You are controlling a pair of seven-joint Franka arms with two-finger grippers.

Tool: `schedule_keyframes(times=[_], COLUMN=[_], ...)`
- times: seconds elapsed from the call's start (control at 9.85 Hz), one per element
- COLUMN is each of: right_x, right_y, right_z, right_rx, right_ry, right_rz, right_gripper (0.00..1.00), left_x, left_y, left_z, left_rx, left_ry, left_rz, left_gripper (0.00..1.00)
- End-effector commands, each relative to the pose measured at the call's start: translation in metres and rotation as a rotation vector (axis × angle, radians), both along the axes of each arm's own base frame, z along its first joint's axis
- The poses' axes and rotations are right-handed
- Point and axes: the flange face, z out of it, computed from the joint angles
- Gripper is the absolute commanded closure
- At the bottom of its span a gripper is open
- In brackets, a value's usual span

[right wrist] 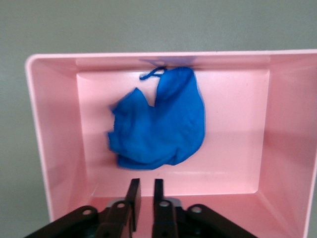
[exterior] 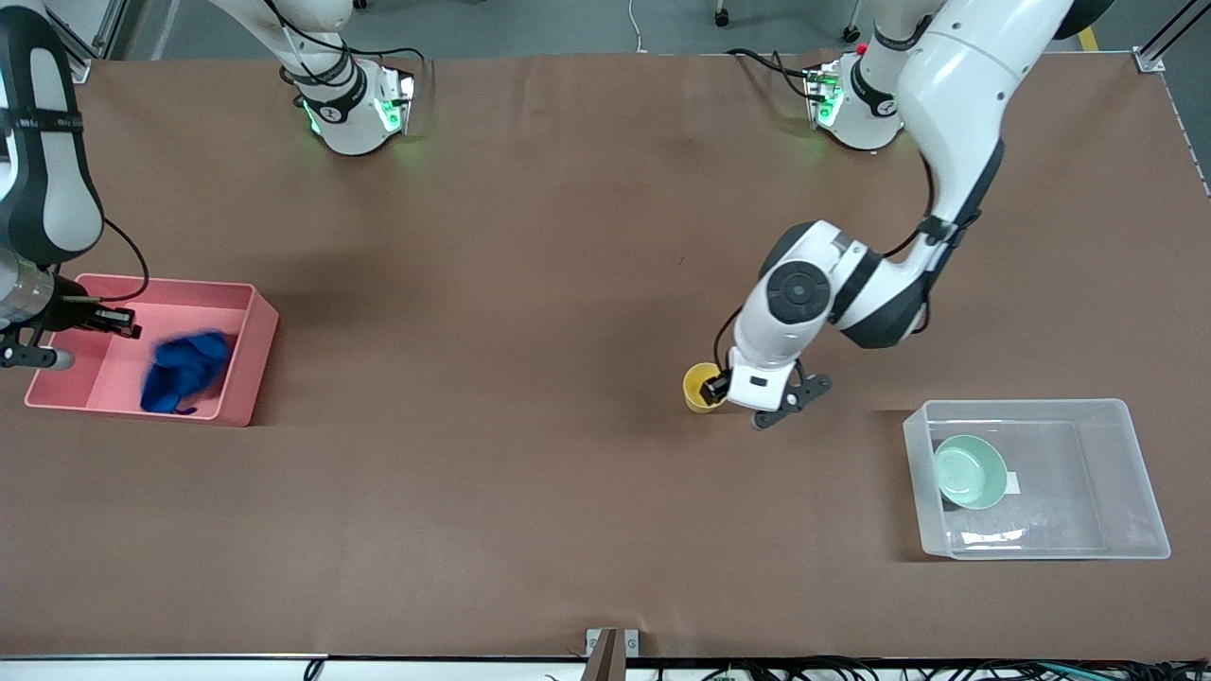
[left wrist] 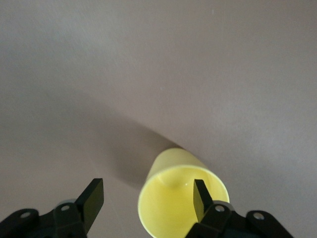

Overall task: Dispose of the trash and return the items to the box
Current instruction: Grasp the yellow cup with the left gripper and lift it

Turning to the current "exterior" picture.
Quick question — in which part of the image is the black left base cable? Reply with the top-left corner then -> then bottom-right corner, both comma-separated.
727,47 -> 819,100

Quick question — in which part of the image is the aluminium frame profile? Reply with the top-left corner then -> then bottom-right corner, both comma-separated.
1135,0 -> 1211,75
43,0 -> 129,84

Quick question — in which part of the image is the black right base cable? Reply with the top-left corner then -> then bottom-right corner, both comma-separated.
360,43 -> 436,91

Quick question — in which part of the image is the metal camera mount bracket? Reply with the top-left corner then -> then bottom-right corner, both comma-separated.
585,627 -> 641,681

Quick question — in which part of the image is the pink plastic box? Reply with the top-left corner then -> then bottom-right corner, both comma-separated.
24,272 -> 281,428

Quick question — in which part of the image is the blue cloth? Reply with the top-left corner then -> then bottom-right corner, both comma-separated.
140,328 -> 236,416

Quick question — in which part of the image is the clear plastic box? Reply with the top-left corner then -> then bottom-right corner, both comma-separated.
902,398 -> 1172,562

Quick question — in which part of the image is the black base cable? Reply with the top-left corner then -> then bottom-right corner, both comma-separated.
360,43 -> 436,91
727,47 -> 819,100

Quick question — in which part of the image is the green bowl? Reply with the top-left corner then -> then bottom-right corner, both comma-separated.
933,434 -> 1009,512

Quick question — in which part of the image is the black cable bundle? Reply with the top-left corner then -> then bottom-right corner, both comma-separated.
653,655 -> 1211,681

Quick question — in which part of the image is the white table edge rail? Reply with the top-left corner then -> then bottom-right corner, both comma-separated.
0,655 -> 1211,681

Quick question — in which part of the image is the yellow cup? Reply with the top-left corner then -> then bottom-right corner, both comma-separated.
682,362 -> 731,414

